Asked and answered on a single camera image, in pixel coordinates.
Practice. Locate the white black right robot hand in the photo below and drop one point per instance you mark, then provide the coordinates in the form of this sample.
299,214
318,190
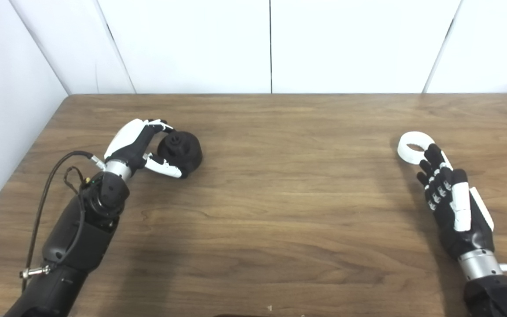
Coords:
460,229

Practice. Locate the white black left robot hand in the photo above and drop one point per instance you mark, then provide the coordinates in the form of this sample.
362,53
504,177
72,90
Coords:
126,136

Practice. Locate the round black plastic part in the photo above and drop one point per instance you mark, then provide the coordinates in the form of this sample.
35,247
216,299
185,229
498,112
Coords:
185,152

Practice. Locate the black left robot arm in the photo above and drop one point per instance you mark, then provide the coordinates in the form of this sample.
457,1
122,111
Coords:
77,237

